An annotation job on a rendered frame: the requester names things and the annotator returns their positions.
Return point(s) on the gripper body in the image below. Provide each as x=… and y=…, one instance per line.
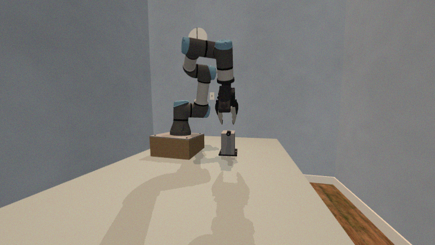
x=224, y=83

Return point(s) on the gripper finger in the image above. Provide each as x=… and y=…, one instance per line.
x=234, y=111
x=219, y=114

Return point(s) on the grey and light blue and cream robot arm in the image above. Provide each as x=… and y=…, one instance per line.
x=193, y=48

